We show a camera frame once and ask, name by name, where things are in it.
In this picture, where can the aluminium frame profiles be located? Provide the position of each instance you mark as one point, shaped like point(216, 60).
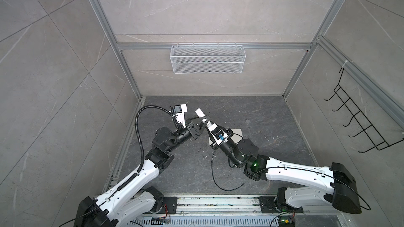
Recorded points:
point(377, 93)

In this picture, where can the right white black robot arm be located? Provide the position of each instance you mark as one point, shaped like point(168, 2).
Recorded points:
point(333, 185)

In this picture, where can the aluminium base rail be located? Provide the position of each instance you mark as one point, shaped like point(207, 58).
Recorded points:
point(237, 211)

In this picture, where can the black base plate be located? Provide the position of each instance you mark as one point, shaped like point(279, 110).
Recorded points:
point(274, 205)
point(166, 205)

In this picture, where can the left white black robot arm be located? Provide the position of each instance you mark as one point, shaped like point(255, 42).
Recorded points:
point(129, 198)

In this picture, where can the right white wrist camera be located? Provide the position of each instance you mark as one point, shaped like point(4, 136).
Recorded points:
point(218, 135)

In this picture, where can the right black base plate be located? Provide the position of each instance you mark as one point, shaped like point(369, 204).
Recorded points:
point(274, 205)

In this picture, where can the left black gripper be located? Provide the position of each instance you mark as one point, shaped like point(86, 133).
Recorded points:
point(195, 131)

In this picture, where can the cream paper envelope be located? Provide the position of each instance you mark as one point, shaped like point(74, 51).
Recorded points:
point(237, 135)

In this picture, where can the black wire hook rack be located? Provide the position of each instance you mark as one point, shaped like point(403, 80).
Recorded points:
point(357, 115)

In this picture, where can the white glue stick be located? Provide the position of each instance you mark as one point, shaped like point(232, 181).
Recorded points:
point(205, 120)

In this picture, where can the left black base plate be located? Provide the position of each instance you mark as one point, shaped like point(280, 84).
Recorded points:
point(166, 205)

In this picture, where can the white wire mesh basket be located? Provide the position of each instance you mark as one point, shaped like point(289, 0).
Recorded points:
point(209, 59)

